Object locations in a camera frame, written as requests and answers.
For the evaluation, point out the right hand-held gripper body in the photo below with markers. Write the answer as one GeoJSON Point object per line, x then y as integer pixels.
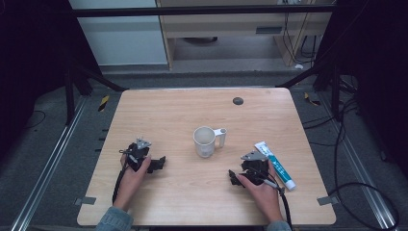
{"type": "Point", "coordinates": [255, 166]}

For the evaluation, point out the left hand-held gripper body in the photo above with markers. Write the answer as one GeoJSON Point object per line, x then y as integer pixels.
{"type": "Point", "coordinates": [138, 153]}

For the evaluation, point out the white and teal toothpaste tube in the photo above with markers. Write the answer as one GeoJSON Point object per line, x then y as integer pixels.
{"type": "Point", "coordinates": [278, 168]}

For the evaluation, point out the clear plastic cup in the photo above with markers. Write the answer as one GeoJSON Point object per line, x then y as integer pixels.
{"type": "Point", "coordinates": [205, 141]}

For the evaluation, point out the person's left hand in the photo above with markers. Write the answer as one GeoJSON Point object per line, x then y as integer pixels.
{"type": "Point", "coordinates": [131, 183]}

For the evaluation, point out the person's right hand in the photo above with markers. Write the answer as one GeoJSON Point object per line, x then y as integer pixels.
{"type": "Point", "coordinates": [263, 197]}

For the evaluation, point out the yellow and black tape strip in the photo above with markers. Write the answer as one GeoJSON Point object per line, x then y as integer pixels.
{"type": "Point", "coordinates": [311, 100]}
{"type": "Point", "coordinates": [103, 103]}

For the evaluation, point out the dark round table grommet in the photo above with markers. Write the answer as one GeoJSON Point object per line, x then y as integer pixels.
{"type": "Point", "coordinates": [238, 101]}

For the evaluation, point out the black metal stand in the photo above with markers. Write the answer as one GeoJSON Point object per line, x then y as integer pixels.
{"type": "Point", "coordinates": [335, 93]}
{"type": "Point", "coordinates": [69, 96]}

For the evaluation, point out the small white floor object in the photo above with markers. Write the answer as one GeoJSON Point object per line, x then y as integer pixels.
{"type": "Point", "coordinates": [299, 66]}

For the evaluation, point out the white cabinet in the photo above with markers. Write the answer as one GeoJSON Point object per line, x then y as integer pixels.
{"type": "Point", "coordinates": [122, 38]}

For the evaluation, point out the black curtain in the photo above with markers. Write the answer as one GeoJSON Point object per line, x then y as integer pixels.
{"type": "Point", "coordinates": [32, 64]}
{"type": "Point", "coordinates": [375, 64]}

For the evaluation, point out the light wooden desk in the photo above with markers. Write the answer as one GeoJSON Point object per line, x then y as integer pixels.
{"type": "Point", "coordinates": [224, 25]}

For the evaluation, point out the grey metal table bracket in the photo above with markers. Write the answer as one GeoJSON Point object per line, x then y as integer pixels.
{"type": "Point", "coordinates": [327, 200]}
{"type": "Point", "coordinates": [85, 200]}

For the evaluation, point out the aluminium floor rail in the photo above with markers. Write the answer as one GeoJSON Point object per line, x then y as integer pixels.
{"type": "Point", "coordinates": [51, 160]}
{"type": "Point", "coordinates": [362, 179]}

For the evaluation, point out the black horizontal frame bar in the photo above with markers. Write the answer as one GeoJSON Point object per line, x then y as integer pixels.
{"type": "Point", "coordinates": [192, 11]}

